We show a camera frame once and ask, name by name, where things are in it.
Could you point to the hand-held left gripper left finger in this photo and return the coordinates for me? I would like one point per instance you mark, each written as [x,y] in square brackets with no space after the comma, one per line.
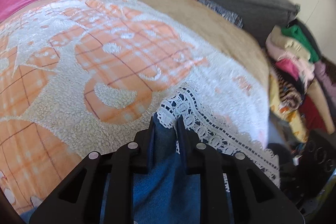
[150,136]

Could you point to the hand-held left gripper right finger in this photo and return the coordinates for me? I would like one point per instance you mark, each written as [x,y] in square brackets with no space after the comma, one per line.
[182,136]

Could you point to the orange patterned fleece blanket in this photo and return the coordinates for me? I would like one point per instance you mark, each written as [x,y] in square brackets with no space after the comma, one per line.
[105,69]

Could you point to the small white object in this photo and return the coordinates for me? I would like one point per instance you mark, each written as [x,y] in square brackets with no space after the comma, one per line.
[296,160]

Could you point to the blue floral cloth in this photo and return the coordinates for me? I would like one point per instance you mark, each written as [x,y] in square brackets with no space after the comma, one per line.
[223,12]

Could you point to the pile of colourful folded clothes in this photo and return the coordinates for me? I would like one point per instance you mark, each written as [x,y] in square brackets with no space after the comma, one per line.
[294,69]

